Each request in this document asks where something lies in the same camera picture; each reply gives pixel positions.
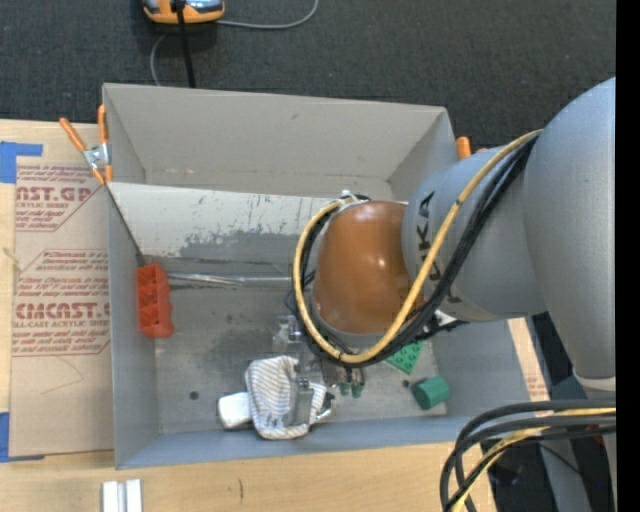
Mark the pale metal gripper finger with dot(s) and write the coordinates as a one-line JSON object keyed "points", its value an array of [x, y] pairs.
{"points": [[293, 331], [303, 402]]}

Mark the white striped cloth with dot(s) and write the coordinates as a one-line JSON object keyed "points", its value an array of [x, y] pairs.
{"points": [[270, 385]]}

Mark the white rounded bar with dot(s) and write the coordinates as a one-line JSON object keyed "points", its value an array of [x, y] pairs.
{"points": [[233, 409]]}

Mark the green flat toy brick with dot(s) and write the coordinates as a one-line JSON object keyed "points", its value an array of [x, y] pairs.
{"points": [[406, 357]]}

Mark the green plastic cup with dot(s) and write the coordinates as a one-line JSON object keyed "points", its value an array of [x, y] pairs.
{"points": [[430, 392]]}

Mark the orange ribbed plastic block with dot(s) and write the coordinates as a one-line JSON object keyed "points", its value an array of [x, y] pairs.
{"points": [[154, 300]]}

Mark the grey metal bin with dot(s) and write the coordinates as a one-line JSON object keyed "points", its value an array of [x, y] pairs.
{"points": [[225, 150]]}

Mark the brown cardboard board, red print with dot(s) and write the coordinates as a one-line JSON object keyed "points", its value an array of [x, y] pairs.
{"points": [[60, 350]]}

